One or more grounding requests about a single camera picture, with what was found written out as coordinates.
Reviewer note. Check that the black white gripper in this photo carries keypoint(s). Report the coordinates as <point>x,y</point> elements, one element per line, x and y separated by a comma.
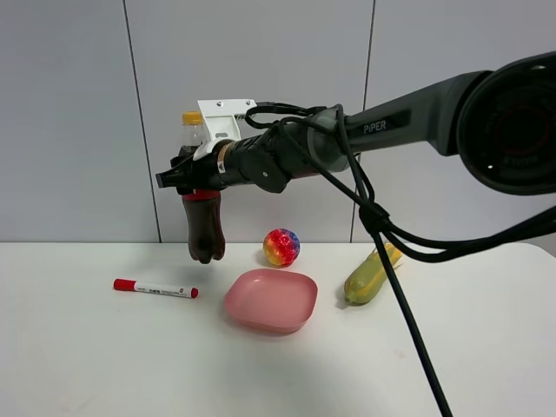
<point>188,176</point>

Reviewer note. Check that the cola bottle yellow cap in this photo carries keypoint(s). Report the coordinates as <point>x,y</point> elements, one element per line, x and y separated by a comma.
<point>206,240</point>

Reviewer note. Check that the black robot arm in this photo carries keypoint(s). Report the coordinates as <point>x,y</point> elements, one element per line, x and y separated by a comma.
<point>500,123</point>

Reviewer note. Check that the red white marker pen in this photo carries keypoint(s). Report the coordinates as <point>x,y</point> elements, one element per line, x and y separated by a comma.
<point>155,288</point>

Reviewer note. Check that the rainbow coloured ball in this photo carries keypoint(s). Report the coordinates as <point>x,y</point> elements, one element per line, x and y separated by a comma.
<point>281,247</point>

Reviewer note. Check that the pink plastic bowl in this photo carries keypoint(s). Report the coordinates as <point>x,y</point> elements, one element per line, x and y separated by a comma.
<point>271,300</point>

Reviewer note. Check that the green yellow toy corn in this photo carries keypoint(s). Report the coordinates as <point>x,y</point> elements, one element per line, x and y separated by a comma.
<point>366,281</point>

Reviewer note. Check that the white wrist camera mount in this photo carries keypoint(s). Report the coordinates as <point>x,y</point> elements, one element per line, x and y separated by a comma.
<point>219,117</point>

